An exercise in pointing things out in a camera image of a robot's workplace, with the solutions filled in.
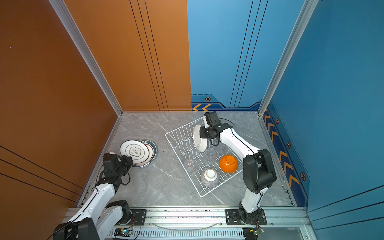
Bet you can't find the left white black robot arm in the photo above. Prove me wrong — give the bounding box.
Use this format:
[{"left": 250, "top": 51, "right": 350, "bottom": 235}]
[{"left": 53, "top": 153, "right": 134, "bottom": 240}]

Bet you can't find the green circuit board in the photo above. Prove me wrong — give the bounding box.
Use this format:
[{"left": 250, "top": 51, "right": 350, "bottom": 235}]
[
  {"left": 243, "top": 228, "right": 265, "bottom": 240},
  {"left": 114, "top": 228, "right": 134, "bottom": 238}
]

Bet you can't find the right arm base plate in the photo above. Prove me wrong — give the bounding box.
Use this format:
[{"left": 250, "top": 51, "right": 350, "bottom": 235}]
[{"left": 225, "top": 208, "right": 268, "bottom": 226}]

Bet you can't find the plain white plate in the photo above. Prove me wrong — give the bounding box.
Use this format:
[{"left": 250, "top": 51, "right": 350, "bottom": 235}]
[
  {"left": 193, "top": 125, "right": 208, "bottom": 153},
  {"left": 120, "top": 140, "right": 150, "bottom": 165}
]

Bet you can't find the right green circuit board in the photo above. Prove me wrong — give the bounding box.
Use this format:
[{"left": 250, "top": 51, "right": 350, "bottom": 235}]
[{"left": 243, "top": 228, "right": 265, "bottom": 240}]

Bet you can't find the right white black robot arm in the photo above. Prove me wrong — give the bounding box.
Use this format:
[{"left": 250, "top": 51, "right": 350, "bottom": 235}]
[{"left": 193, "top": 112, "right": 277, "bottom": 226}]

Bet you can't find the white ribbed bowl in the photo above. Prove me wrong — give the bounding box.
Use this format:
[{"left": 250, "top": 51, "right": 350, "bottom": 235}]
[{"left": 201, "top": 169, "right": 220, "bottom": 188}]

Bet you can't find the left green circuit board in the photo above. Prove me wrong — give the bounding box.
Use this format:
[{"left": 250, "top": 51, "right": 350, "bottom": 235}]
[{"left": 114, "top": 228, "right": 134, "bottom": 238}]

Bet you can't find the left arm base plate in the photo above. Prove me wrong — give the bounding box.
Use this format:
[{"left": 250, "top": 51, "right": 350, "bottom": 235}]
[{"left": 117, "top": 209, "right": 147, "bottom": 226}]

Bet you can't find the green rimmed white plate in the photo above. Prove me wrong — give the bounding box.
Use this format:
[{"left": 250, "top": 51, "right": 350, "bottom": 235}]
[{"left": 140, "top": 140, "right": 157, "bottom": 168}]

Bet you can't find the aluminium front rail frame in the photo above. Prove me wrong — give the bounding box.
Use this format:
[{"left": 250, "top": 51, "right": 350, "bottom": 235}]
[{"left": 53, "top": 205, "right": 319, "bottom": 240}]

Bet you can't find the white wire dish rack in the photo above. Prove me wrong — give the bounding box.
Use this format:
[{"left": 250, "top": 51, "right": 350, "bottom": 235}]
[{"left": 166, "top": 117, "right": 243, "bottom": 198}]

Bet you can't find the orange bowl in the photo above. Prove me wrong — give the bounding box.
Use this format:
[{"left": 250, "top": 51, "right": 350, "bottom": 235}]
[{"left": 219, "top": 155, "right": 239, "bottom": 174}]

